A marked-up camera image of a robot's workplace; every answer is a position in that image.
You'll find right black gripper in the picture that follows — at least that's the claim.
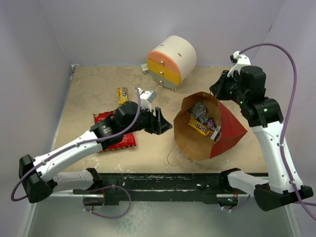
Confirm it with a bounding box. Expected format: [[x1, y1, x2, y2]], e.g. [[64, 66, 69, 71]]
[[210, 70, 248, 106]]

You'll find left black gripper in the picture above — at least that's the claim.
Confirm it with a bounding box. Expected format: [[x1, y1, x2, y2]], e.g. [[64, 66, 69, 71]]
[[122, 104, 172, 135]]

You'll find red snack bag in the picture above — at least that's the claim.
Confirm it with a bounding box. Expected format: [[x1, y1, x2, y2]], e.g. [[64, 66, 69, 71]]
[[93, 110, 137, 153]]

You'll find yellow m&m's packet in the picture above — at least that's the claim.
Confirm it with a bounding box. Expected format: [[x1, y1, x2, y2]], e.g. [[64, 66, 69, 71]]
[[188, 117, 213, 136], [117, 86, 128, 105]]

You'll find brown purple candy wrapper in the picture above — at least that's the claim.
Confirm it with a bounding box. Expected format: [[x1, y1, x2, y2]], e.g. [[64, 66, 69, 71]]
[[204, 118, 217, 131]]

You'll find red brown paper bag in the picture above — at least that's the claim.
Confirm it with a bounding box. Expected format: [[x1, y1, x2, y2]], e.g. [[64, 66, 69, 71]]
[[173, 92, 247, 161]]

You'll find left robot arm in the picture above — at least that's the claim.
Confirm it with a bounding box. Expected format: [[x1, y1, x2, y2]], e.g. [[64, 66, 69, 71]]
[[18, 101, 172, 203]]

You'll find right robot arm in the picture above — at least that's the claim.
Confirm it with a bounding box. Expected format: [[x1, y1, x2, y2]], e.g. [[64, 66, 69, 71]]
[[210, 66, 314, 211]]

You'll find crumpled grey wrapper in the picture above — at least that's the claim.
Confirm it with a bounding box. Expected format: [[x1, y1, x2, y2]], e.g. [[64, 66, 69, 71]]
[[190, 102, 208, 124]]

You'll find small white box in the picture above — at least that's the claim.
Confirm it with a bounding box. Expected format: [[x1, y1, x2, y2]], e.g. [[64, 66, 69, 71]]
[[141, 64, 149, 75]]

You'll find round pastel drawer cabinet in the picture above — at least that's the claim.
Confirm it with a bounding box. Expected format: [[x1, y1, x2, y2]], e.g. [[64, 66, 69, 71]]
[[147, 36, 197, 91]]

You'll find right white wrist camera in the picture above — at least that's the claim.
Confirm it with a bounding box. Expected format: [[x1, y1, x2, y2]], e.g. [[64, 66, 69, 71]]
[[227, 51, 251, 77]]

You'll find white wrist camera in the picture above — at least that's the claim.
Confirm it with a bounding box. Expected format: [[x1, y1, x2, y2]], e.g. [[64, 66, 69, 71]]
[[227, 51, 251, 77], [136, 87, 157, 111]]

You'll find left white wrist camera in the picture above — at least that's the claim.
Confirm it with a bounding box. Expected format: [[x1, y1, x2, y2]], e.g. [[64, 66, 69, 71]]
[[136, 87, 157, 111]]

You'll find black aluminium base frame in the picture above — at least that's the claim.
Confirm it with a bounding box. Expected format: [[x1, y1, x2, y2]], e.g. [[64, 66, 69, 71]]
[[48, 170, 287, 207]]

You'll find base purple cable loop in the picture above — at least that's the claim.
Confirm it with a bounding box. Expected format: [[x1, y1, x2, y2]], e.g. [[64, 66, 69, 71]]
[[82, 181, 134, 218]]

